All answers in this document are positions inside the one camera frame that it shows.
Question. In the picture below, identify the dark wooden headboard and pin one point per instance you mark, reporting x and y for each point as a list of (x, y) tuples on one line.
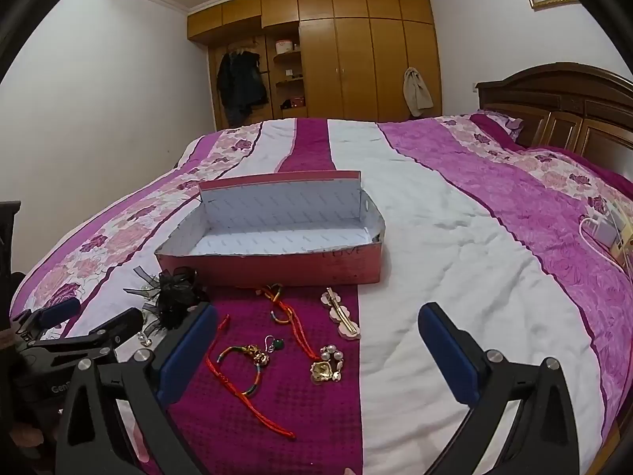
[(568, 104)]

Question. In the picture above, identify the green bead earring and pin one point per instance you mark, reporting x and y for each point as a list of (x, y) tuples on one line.
[(280, 344)]

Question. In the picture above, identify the small red box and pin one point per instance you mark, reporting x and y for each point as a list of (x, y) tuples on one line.
[(296, 102)]

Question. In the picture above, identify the gold earring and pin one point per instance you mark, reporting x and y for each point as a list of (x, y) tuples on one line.
[(259, 355)]

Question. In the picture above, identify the wooden wardrobe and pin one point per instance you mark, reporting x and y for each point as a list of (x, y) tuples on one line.
[(356, 59)]

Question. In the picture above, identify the pink cardboard box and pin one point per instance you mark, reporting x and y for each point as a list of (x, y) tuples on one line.
[(277, 227)]

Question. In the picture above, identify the black flower hair accessory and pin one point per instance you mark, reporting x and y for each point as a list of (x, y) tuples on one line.
[(173, 292)]

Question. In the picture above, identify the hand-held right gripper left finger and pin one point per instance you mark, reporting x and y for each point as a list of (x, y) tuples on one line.
[(188, 356)]

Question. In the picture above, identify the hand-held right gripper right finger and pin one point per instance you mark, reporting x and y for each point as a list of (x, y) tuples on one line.
[(450, 356)]

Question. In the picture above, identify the dark wooden furniture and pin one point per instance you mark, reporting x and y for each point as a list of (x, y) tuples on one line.
[(9, 237)]

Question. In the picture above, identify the beige hanging garment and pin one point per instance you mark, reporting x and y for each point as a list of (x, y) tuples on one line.
[(418, 91)]

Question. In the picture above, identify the white charger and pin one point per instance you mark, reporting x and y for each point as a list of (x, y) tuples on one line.
[(601, 230)]

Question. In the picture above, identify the pink and white bedspread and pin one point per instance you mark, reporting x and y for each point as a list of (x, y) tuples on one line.
[(445, 208)]

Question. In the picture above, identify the gold pearl brooch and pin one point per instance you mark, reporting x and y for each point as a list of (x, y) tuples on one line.
[(321, 370)]

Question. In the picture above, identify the pink floral pillow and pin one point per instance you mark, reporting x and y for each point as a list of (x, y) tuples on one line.
[(499, 123)]

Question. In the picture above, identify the pink flower hair clip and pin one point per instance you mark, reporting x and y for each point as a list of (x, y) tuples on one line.
[(341, 314)]

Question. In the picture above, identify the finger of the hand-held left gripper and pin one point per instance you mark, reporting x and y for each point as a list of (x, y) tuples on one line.
[(59, 310), (116, 325)]

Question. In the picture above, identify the black hanging coat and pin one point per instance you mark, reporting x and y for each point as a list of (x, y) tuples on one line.
[(242, 84)]

